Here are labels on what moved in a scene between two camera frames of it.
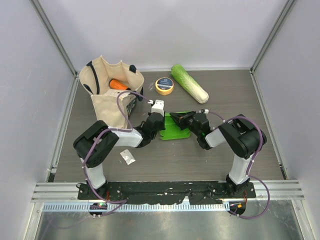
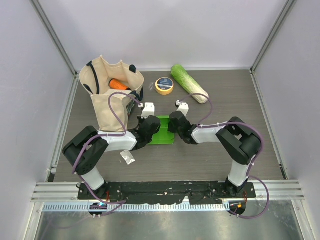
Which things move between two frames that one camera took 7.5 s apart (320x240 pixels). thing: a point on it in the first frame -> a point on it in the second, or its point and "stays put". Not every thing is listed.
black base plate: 152,192 stays put
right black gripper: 180,118 -> 170,129
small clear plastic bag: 128,157 stays put
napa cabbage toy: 195,89 stays put
